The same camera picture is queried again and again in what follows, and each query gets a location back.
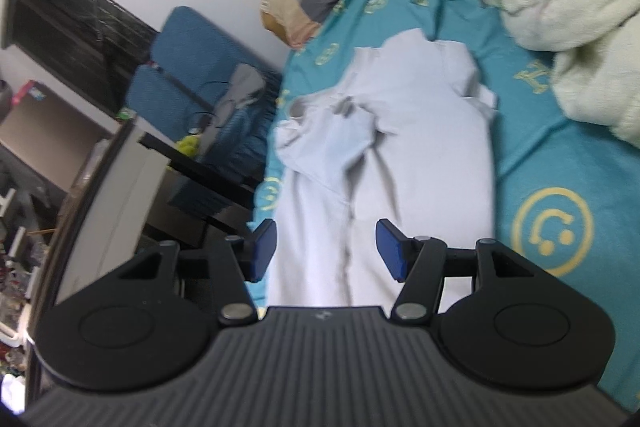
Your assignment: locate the blue covered chair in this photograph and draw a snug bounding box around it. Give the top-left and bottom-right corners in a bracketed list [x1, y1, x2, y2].
[125, 6, 281, 181]

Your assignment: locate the white t-shirt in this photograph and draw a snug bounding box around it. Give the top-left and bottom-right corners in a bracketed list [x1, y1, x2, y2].
[266, 29, 497, 309]

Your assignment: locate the black cable on chair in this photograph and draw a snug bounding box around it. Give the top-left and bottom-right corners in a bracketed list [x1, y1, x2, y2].
[186, 78, 266, 130]

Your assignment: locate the brown cardboard box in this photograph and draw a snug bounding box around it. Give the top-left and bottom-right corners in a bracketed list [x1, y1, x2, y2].
[1, 81, 112, 192]

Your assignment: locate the yellow-green small object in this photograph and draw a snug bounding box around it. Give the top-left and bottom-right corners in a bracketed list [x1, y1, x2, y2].
[176, 134, 201, 159]

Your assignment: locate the dark window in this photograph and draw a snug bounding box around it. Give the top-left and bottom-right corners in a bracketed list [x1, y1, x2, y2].
[1, 0, 157, 116]

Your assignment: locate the teal smiley bed sheet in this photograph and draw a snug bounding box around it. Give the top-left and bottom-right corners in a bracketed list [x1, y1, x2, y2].
[254, 0, 639, 410]

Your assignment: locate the grey cloth on chair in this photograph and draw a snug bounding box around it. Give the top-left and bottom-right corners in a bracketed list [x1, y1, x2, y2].
[200, 63, 266, 150]

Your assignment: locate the white desk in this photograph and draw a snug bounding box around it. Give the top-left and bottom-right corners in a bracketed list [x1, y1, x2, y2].
[26, 120, 168, 404]

